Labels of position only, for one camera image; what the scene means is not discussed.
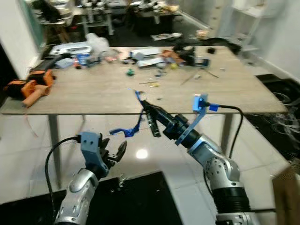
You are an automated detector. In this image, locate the orange tool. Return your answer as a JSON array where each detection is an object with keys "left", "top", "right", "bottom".
[{"left": 162, "top": 49, "right": 183, "bottom": 64}]

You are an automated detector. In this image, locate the blue and white cup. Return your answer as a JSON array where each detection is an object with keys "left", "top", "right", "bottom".
[{"left": 76, "top": 53, "right": 91, "bottom": 67}]

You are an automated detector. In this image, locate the orange power drill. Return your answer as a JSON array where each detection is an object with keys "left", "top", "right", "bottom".
[{"left": 4, "top": 69, "right": 56, "bottom": 108}]

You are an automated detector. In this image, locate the light wooden table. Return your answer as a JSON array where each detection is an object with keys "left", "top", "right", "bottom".
[{"left": 0, "top": 45, "right": 288, "bottom": 189}]

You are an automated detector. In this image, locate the black mat with loose wires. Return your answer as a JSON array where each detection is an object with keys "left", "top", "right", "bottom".
[{"left": 246, "top": 74, "right": 300, "bottom": 160}]

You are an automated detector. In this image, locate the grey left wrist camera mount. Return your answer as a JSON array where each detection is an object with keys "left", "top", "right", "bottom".
[{"left": 79, "top": 132, "right": 109, "bottom": 178}]

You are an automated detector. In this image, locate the long black tool case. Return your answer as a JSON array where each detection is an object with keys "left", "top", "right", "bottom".
[{"left": 28, "top": 54, "right": 67, "bottom": 72}]

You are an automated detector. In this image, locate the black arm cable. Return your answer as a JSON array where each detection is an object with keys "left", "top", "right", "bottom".
[
  {"left": 209, "top": 104, "right": 244, "bottom": 151},
  {"left": 45, "top": 135, "right": 81, "bottom": 208}
]

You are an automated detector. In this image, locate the white paper carton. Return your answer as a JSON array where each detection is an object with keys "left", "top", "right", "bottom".
[{"left": 131, "top": 48, "right": 163, "bottom": 67}]

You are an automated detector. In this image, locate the brown cardboard box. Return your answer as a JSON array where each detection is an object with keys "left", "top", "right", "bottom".
[{"left": 272, "top": 165, "right": 300, "bottom": 225}]

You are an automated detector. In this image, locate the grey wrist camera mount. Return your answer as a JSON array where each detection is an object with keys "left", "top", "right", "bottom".
[
  {"left": 176, "top": 94, "right": 210, "bottom": 147},
  {"left": 79, "top": 132, "right": 109, "bottom": 178}
]

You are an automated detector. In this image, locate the blue plastic strip trash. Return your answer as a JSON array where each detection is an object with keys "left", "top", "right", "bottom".
[{"left": 109, "top": 90, "right": 147, "bottom": 138}]

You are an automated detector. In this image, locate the dark cluttered table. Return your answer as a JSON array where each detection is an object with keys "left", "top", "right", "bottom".
[{"left": 129, "top": 0, "right": 181, "bottom": 36}]

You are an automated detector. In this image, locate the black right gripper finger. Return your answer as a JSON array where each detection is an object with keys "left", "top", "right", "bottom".
[
  {"left": 148, "top": 115, "right": 162, "bottom": 138},
  {"left": 142, "top": 100, "right": 162, "bottom": 120}
]

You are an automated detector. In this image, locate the black device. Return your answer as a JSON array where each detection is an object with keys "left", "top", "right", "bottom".
[{"left": 176, "top": 45, "right": 197, "bottom": 67}]

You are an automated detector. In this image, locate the black floor mat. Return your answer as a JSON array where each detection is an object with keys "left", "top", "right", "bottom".
[{"left": 0, "top": 171, "right": 184, "bottom": 225}]

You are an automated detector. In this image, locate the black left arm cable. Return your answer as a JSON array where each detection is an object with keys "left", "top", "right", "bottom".
[{"left": 45, "top": 135, "right": 81, "bottom": 208}]

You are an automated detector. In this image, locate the printed magazine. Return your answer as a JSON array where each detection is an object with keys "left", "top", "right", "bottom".
[{"left": 151, "top": 33, "right": 181, "bottom": 41}]

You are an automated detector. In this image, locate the white flat box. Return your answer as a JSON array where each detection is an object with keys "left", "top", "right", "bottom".
[{"left": 49, "top": 41, "right": 94, "bottom": 56}]

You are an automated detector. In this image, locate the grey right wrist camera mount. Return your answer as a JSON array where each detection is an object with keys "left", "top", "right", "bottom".
[{"left": 176, "top": 94, "right": 210, "bottom": 147}]

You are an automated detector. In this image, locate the small blue screen device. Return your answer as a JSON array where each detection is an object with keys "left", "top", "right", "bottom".
[{"left": 195, "top": 57, "right": 210, "bottom": 68}]

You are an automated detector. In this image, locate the grey cluttered table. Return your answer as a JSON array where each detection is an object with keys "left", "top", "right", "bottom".
[{"left": 75, "top": 0, "right": 128, "bottom": 36}]

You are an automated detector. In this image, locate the thin stick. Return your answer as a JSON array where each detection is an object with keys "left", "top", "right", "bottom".
[{"left": 180, "top": 69, "right": 219, "bottom": 86}]

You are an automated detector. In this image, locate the white shelf unit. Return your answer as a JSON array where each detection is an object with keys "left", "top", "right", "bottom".
[{"left": 220, "top": 0, "right": 270, "bottom": 53}]

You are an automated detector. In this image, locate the clear plastic bag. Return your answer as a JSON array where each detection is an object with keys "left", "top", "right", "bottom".
[{"left": 86, "top": 33, "right": 111, "bottom": 53}]

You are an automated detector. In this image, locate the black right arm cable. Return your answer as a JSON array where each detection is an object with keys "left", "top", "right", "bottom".
[{"left": 209, "top": 104, "right": 244, "bottom": 151}]

